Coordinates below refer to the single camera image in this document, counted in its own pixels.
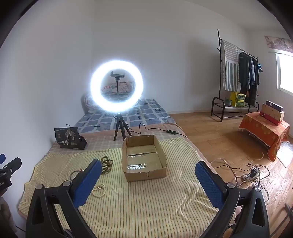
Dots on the white power strip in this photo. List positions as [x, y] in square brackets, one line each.
[253, 174]

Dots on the bubble wrap sheet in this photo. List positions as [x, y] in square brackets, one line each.
[286, 153]

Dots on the red flat box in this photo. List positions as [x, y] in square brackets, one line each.
[267, 117]

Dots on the striped hanging cloth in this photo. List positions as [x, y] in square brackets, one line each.
[231, 68]

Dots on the black metal clothes rack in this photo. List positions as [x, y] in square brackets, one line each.
[221, 75]

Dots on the small plant pot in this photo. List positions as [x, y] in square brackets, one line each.
[228, 102]

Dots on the dark purple long box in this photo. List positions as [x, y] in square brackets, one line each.
[274, 105]

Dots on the black hanging coat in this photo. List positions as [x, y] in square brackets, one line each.
[243, 71]

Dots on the cardboard box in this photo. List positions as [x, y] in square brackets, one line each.
[146, 176]

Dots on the pink plaid blanket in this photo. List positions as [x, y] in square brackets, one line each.
[100, 143]

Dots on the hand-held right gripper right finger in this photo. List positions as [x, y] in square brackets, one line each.
[208, 183]

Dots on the black printed bag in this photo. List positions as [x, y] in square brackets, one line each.
[67, 137]

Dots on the blue hanging pouch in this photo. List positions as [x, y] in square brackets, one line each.
[260, 68]

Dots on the black phone holder clamp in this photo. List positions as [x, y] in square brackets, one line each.
[118, 74]

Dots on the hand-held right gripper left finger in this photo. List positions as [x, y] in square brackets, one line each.
[88, 183]

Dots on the yellow striped blanket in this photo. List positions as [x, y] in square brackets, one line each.
[137, 206]

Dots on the beige flat box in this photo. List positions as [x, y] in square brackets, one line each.
[272, 113]

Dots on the blue patterned bed sheet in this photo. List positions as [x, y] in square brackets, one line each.
[137, 116]

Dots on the dark denim hanging jacket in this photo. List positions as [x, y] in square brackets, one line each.
[254, 77]

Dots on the yellow plastic crate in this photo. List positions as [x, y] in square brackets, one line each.
[238, 99]

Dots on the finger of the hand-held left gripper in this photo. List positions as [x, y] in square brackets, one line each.
[12, 165]
[2, 158]

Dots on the orange cloth covered table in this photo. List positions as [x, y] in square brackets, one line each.
[258, 130]

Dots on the bright window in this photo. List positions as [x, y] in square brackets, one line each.
[286, 73]

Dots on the floral curtain valance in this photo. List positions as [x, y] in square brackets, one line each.
[279, 43]

